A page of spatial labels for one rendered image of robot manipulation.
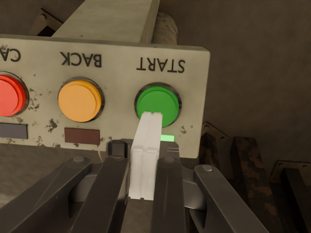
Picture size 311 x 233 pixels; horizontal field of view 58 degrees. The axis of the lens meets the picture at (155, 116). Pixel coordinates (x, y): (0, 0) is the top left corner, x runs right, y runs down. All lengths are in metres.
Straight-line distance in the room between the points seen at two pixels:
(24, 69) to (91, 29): 0.09
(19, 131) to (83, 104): 0.08
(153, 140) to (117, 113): 0.12
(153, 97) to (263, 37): 0.69
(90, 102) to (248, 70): 0.74
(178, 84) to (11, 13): 0.79
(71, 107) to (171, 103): 0.09
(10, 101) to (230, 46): 0.72
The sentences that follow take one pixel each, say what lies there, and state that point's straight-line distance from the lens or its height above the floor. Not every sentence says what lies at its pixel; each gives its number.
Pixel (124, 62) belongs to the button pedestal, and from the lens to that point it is 0.27.
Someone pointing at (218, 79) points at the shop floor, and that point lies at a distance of 0.96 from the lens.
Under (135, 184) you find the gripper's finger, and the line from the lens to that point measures 0.16.
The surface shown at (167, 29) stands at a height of 0.12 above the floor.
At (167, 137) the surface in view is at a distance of 0.28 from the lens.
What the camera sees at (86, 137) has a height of 0.62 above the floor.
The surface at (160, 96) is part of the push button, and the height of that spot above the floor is 0.61.
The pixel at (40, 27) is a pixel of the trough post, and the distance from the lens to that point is 0.96.
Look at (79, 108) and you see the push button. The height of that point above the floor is 0.61.
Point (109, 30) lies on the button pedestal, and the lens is 0.35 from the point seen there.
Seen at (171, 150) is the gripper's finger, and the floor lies 0.70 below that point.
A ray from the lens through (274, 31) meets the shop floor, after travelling 0.92.
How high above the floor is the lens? 0.82
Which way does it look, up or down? 52 degrees down
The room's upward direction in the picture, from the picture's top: 173 degrees counter-clockwise
